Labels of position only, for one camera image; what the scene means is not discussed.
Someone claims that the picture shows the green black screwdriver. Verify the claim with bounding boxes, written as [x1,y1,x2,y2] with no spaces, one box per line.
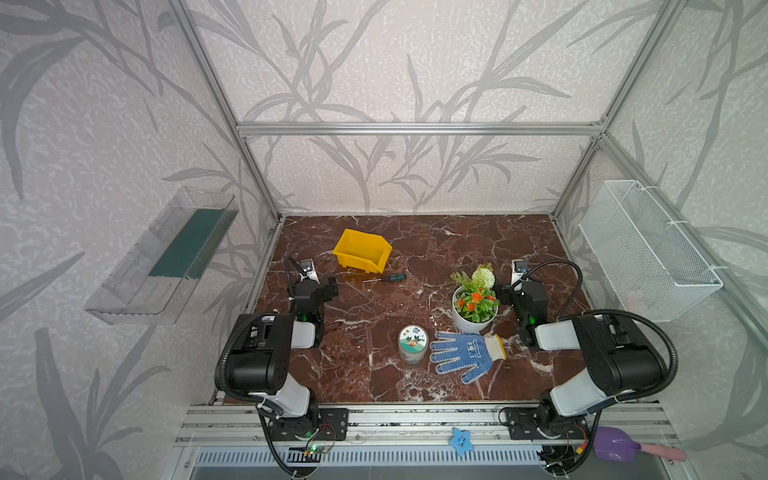
[364,273,407,283]

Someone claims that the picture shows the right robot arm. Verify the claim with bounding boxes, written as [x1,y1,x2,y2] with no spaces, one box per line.
[493,279,679,440]

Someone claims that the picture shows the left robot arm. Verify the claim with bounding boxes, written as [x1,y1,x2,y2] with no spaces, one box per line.
[214,277,349,441]

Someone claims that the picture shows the yellow plastic bin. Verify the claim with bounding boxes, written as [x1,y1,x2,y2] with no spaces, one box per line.
[333,229,392,273]

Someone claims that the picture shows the potted artificial flower plant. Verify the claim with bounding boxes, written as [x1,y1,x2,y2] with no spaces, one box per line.
[450,263,500,333]

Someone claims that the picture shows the blue dotted work glove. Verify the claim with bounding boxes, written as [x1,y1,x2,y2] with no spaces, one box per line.
[429,331,507,384]

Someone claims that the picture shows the round tin with lid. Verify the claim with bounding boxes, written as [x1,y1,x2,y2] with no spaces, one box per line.
[398,325,429,365]

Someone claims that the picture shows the blue star toy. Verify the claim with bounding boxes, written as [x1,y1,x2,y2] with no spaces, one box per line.
[449,427,474,458]

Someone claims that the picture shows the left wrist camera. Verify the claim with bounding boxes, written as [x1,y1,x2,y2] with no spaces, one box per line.
[299,259,320,283]

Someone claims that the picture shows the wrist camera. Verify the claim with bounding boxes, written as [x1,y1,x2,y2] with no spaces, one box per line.
[511,259,529,284]
[299,259,320,283]

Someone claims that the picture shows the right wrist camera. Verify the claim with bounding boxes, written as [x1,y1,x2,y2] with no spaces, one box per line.
[511,259,529,284]

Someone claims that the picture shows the white wire mesh basket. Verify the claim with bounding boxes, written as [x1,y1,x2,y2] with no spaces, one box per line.
[580,180,723,323]

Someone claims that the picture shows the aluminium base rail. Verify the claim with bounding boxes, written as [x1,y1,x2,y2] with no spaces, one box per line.
[173,403,682,466]

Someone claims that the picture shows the clear plastic wall shelf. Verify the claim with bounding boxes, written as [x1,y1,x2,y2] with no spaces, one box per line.
[85,187,239,326]

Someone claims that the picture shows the purple scoop pink handle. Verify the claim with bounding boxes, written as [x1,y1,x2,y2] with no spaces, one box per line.
[593,427,687,462]

